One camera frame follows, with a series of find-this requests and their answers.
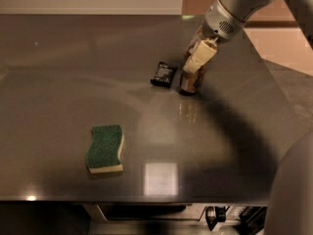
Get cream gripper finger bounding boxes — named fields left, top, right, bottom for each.
left=183, top=39, right=217, bottom=73
left=186, top=26, right=205, bottom=56

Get orange soda can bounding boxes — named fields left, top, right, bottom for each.
left=180, top=55, right=206, bottom=95

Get black rxbar chocolate bar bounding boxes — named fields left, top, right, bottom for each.
left=150, top=62, right=178, bottom=88

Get green and yellow sponge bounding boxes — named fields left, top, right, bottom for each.
left=86, top=124, right=124, bottom=174

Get dark objects under table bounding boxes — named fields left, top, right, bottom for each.
left=205, top=206, right=267, bottom=235

